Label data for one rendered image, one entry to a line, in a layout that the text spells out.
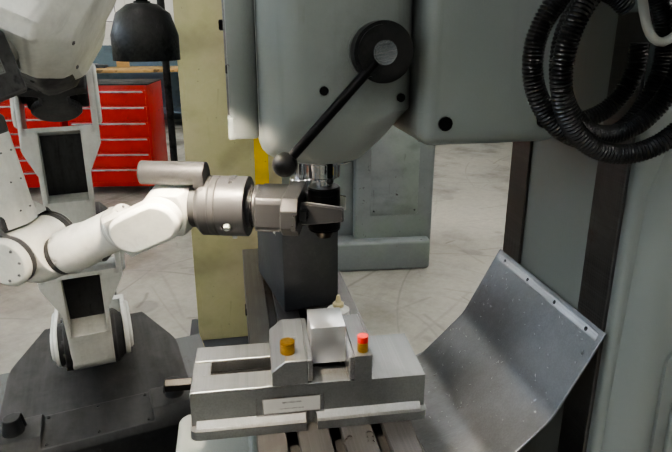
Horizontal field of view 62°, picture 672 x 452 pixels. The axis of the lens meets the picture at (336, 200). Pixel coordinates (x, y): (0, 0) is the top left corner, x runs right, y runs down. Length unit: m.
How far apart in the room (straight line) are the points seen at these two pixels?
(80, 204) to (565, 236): 1.00
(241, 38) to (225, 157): 1.82
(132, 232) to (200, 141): 1.71
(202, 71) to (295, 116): 1.82
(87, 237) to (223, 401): 0.31
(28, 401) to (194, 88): 1.38
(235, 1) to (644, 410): 0.78
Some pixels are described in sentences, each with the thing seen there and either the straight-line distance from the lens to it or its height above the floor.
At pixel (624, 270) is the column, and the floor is 1.17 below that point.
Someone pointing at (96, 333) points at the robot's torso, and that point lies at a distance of 1.58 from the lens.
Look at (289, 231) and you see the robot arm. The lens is 0.78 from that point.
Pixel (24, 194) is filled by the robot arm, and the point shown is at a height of 1.23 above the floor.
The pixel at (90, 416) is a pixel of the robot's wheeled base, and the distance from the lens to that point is 1.56.
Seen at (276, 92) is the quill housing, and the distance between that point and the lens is 0.69.
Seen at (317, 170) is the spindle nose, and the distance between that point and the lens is 0.78.
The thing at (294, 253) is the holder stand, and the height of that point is 1.05.
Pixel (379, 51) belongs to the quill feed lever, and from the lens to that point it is 0.66.
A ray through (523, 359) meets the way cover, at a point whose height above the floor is 0.97.
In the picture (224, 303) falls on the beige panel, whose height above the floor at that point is 0.22.
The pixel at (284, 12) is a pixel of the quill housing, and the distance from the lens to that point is 0.68.
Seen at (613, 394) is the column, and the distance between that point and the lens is 0.93.
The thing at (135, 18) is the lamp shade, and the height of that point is 1.49.
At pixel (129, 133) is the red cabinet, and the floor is 0.57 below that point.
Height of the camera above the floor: 1.48
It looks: 17 degrees down
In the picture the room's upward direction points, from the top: straight up
